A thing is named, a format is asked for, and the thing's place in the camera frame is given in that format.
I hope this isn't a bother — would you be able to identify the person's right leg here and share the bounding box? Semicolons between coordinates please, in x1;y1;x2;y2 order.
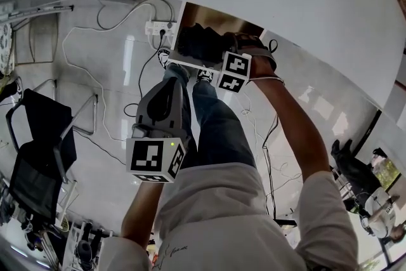
192;81;258;169

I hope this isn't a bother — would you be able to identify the person's right shoe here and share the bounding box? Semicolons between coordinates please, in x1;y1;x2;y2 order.
195;69;214;84

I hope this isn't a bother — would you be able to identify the large window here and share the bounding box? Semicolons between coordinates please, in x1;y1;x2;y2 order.
369;147;401;192

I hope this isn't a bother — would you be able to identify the black floor cable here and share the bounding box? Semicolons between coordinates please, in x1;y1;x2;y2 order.
122;31;167;118

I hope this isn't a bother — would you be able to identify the black office chair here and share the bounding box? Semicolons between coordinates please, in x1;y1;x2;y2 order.
5;77;99;228

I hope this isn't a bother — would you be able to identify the white floor cable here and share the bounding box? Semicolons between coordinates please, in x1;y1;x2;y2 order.
62;0;159;143

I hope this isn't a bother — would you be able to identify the person's left forearm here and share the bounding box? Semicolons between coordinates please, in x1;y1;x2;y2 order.
119;180;166;248

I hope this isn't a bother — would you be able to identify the person's right forearm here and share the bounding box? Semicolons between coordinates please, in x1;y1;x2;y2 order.
249;55;332;191

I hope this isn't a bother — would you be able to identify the person's white shirt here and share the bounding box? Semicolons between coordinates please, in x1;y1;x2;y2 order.
98;164;361;271

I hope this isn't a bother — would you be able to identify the white power strip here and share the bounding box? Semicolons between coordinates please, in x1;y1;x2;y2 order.
145;20;178;36

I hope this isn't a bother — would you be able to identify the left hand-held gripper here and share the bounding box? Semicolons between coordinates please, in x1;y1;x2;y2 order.
126;77;192;184

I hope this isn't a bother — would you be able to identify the white metal shelf rack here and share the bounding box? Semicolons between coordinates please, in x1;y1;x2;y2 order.
0;0;75;23

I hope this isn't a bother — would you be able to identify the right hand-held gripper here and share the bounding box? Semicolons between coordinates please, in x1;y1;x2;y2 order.
216;30;274;93

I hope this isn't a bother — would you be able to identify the wooden drawer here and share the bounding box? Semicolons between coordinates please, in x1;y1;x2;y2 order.
166;1;266;73

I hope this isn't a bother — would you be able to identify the grey floor cable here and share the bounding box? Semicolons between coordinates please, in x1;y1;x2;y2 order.
96;0;174;31

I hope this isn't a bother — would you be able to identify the person's shoe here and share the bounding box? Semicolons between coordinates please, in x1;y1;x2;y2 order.
157;47;172;70
195;69;214;84

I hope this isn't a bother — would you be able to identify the patterned cushion stool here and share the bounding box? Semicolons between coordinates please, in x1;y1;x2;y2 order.
0;14;61;76

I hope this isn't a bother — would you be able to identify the person's left shoe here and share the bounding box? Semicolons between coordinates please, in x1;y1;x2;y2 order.
157;47;172;70

